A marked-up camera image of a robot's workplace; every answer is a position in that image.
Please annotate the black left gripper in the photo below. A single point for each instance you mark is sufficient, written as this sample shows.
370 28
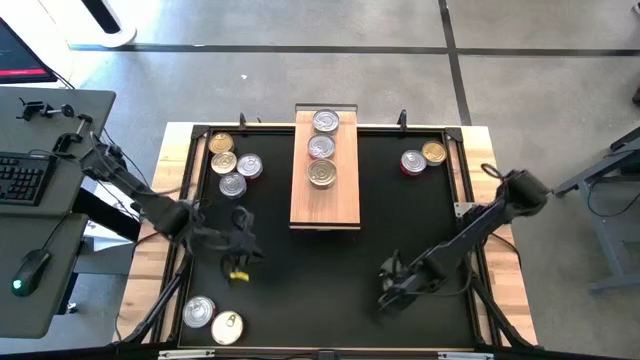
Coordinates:
237 247

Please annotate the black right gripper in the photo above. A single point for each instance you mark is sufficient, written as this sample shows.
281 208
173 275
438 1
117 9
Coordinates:
417 277

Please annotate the green-label can silver lid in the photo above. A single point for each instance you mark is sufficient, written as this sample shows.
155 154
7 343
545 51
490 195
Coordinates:
232 185
326 121

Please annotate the blue-label seafood can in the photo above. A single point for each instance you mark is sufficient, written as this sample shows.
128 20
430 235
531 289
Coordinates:
322 173
227 327
223 162

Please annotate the red-label tuna can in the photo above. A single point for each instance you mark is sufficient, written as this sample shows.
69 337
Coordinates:
249 166
321 146
413 162
198 311

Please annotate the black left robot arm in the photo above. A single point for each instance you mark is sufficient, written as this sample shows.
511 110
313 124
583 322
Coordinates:
155 207

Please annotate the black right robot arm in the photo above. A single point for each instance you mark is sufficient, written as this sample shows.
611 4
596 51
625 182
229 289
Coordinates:
475 226

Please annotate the yellow tag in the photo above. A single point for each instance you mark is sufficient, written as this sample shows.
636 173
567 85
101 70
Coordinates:
239 276

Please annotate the black table mat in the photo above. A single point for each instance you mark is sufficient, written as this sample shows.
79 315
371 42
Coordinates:
320 300

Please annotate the green-label can gold lid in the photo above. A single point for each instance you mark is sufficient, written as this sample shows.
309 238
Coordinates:
434 153
221 143

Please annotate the white paper sheet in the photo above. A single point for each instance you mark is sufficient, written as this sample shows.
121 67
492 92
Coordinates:
112 240

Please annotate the black desk foot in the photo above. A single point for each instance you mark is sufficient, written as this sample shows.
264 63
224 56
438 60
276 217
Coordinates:
107 215

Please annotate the black computer mouse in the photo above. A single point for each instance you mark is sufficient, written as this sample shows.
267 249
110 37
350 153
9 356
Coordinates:
31 272

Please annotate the grey desk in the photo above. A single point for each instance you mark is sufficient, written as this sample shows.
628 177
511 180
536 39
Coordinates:
30 230

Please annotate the grey metal table base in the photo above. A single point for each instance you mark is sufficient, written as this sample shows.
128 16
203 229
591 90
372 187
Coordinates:
617 250

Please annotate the black keyboard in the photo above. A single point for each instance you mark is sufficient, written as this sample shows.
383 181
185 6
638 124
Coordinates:
22 180

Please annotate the computer monitor dark screen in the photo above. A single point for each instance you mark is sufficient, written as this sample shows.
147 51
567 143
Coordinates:
20 50

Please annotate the silver metal bracket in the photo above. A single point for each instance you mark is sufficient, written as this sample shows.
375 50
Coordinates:
185 354
465 356

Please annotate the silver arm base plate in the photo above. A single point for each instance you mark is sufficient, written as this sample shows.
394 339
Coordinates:
462 210

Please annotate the black frame bracket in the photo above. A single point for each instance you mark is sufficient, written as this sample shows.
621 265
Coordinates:
243 122
402 121

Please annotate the black clamp mount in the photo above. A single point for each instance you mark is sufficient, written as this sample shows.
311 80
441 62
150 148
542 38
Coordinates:
30 109
62 142

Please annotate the white-base black post stand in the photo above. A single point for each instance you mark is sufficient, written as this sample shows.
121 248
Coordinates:
70 25

